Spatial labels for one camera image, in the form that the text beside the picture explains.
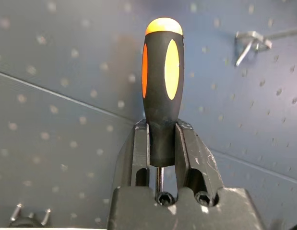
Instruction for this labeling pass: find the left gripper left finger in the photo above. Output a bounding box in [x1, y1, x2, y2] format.
[117, 119, 151, 190]

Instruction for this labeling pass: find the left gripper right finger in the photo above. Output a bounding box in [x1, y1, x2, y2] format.
[174, 119, 225, 204]

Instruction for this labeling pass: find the orange black screwdriver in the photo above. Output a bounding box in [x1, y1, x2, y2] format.
[141, 17, 185, 196]

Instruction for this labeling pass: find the grey metal pegboard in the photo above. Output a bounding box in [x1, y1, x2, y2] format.
[0, 0, 297, 230]

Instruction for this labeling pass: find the scissors metal hook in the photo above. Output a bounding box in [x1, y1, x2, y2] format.
[9, 203, 52, 227]

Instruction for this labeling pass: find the empty double prong hook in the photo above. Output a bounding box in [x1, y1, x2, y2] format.
[234, 26, 297, 68]

